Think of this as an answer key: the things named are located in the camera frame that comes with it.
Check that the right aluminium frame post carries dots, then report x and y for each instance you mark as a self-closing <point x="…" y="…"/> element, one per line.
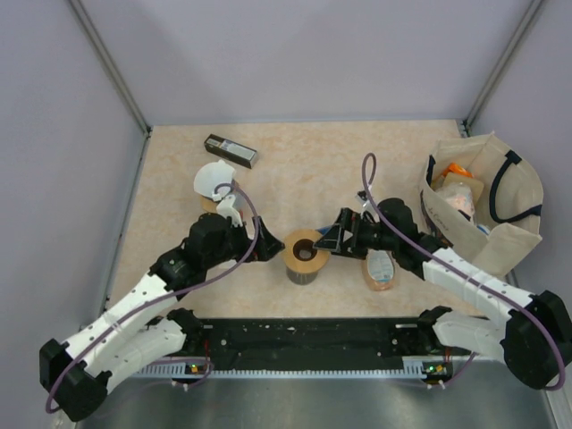
<point x="508" y="54"/>

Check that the left aluminium frame post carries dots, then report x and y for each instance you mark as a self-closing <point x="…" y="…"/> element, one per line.
<point x="106" y="61"/>

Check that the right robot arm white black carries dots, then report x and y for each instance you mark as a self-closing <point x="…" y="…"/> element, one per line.
<point x="529" y="333"/>

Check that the aluminium frame post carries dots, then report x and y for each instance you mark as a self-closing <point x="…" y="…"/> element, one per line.
<point x="106" y="61"/>
<point x="508" y="54"/>

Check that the white paper coffee filter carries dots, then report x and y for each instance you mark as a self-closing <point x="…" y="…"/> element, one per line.
<point x="210" y="176"/>

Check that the orange capped bottle in bag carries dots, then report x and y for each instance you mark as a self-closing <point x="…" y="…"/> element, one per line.
<point x="456" y="169"/>

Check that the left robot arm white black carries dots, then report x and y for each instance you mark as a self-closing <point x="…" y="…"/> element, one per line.
<point x="80" y="372"/>

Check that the glass flask carafe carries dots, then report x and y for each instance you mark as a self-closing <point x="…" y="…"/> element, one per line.
<point x="301" y="278"/>

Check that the black rectangular box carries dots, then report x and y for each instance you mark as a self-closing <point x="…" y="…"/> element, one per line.
<point x="231" y="151"/>

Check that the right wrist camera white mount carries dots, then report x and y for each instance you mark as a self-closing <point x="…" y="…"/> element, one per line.
<point x="363" y="200"/>

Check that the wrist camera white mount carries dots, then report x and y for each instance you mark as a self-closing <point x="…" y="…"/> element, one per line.
<point x="231" y="207"/>
<point x="363" y="200"/>

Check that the beige tote bag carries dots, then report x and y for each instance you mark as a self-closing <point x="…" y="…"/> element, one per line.
<point x="506" y="225"/>

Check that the grey cable duct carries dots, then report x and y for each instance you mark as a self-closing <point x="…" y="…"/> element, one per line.
<point x="407" y="369"/>

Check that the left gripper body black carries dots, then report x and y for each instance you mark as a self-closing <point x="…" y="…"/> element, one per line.
<point x="236" y="246"/>

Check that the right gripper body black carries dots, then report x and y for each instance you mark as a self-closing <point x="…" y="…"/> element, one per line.
<point x="372" y="237"/>

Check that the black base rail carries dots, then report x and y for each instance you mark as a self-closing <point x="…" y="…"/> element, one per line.
<point x="308" y="343"/>

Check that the wooden ring dripper holder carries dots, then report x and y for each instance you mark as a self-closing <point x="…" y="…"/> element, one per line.
<point x="207" y="204"/>

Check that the orange soap bottle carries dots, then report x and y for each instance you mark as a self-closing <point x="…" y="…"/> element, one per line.
<point x="378" y="270"/>

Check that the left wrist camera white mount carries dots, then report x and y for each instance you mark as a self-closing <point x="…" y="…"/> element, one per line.
<point x="231" y="207"/>

